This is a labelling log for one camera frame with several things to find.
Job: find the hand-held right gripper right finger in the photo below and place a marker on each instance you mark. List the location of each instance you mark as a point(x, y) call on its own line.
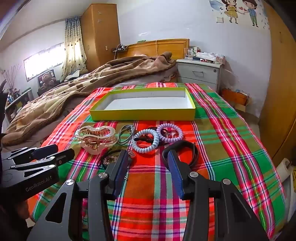
point(174, 168)

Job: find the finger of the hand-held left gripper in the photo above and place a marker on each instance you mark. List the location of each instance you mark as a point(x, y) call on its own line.
point(66, 155)
point(45, 150)

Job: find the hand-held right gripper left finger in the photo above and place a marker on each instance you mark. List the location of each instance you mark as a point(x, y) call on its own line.
point(123, 165)

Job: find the black wristband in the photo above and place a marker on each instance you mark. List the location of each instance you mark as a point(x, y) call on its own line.
point(188, 148)

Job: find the clear pink hair claw clip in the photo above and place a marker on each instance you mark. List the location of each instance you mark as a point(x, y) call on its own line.
point(96, 140)

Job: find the yellow-green cardboard box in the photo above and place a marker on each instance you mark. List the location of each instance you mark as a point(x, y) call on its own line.
point(143, 104)

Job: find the black hair clip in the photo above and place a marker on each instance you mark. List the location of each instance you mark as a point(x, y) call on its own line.
point(142, 139)

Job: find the cluttered shelf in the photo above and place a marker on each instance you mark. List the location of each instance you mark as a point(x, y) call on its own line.
point(17, 104)

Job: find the dark chair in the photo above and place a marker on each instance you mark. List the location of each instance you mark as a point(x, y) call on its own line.
point(2, 106)

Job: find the colourful plaid cloth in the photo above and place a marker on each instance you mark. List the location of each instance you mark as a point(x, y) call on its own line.
point(231, 143)

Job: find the brown patterned blanket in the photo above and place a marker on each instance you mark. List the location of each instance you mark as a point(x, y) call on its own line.
point(76, 90)

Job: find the brown teddy bear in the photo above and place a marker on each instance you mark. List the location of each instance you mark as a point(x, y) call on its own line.
point(47, 80)

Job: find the dried branches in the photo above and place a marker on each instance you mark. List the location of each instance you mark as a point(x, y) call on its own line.
point(11, 77)

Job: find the window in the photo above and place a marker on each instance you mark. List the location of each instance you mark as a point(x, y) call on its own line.
point(44, 61)

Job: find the orange box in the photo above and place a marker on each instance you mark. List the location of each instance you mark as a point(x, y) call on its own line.
point(234, 97)

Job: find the grey nightstand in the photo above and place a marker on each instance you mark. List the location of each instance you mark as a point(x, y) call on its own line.
point(198, 73)

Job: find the spotted curtain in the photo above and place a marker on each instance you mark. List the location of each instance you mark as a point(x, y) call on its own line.
point(74, 48)

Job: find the white paper roll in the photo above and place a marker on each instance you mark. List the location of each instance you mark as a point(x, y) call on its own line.
point(284, 169)

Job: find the clear glass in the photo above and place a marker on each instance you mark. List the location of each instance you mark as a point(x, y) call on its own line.
point(187, 52)

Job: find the white plastic bag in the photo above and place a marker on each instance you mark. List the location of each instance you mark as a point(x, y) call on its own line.
point(209, 56)

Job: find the yellow package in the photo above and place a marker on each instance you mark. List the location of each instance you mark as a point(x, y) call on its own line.
point(293, 177)

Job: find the wooden bed headboard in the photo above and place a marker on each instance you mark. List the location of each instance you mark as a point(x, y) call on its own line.
point(161, 47)

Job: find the wooden wardrobe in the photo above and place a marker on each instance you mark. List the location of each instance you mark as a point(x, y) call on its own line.
point(99, 34)

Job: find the wooden door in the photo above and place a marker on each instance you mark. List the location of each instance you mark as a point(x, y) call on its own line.
point(279, 92)

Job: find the cartoon wall sticker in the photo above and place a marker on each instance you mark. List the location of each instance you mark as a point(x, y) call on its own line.
point(240, 11)

